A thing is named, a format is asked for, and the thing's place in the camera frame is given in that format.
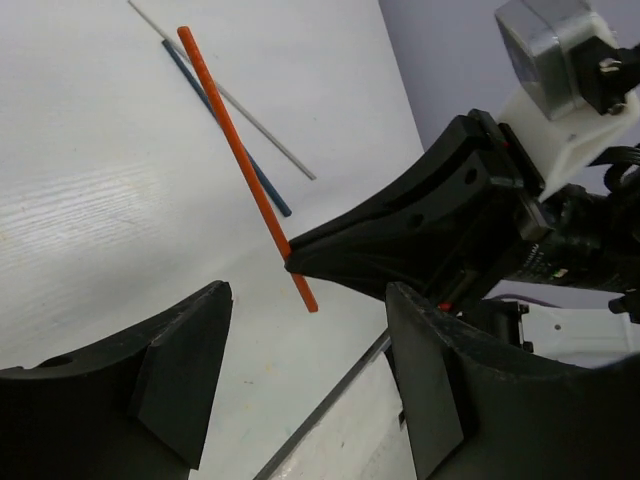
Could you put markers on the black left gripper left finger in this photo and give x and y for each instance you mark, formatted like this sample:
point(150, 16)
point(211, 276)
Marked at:
point(134, 405)

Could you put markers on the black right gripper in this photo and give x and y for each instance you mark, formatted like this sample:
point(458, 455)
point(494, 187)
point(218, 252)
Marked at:
point(527, 199)

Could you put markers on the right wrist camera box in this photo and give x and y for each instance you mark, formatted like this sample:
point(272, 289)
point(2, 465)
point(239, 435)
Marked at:
point(576, 95)

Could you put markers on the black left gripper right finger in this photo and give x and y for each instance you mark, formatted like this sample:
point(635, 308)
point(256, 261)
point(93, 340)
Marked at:
point(478, 408)

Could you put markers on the white chopstick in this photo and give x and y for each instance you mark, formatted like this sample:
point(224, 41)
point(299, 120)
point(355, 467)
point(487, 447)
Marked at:
point(228, 96)

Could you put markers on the orange chopstick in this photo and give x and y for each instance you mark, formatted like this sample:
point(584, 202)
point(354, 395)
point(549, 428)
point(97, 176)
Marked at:
point(271, 224)

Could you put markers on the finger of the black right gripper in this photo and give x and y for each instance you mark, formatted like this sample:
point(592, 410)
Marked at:
point(463, 193)
point(433, 276)

